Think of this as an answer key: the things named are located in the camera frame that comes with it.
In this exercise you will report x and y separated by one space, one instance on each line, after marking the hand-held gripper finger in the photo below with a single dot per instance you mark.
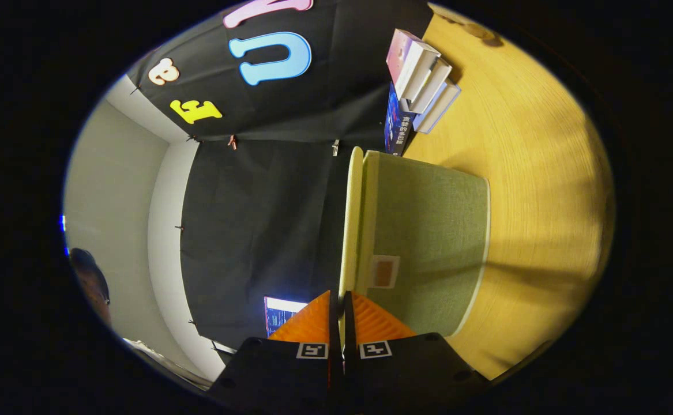
337 328
348 328

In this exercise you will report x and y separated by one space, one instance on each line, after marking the green fabric storage box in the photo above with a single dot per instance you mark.
428 242

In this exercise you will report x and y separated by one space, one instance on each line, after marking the computer monitor screen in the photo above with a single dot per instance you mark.
281 317

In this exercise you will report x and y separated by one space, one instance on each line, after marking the silver metal clip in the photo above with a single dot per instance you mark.
335 148

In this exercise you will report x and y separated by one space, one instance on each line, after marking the dark blue book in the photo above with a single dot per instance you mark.
397 129

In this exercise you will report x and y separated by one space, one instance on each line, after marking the pale blue cover book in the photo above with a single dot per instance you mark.
443 106

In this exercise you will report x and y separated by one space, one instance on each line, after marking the person's head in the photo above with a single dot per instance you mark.
91 282

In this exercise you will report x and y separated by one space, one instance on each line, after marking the white paperback book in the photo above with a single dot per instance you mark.
435 80

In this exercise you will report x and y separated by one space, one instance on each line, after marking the pink cover book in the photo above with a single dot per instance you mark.
411 60

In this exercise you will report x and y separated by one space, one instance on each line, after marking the brown plush toy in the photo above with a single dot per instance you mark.
483 31

